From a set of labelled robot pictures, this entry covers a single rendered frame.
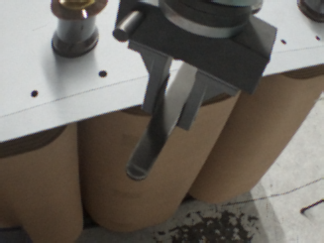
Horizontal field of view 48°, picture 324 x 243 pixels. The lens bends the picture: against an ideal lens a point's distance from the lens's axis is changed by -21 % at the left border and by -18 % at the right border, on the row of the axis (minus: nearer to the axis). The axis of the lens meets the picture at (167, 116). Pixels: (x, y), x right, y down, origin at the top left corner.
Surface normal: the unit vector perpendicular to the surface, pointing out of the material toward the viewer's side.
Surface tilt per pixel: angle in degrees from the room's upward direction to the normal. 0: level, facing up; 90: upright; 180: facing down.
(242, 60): 90
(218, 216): 0
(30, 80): 0
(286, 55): 11
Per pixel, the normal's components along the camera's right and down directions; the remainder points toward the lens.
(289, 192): 0.18, -0.55
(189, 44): -0.40, 0.72
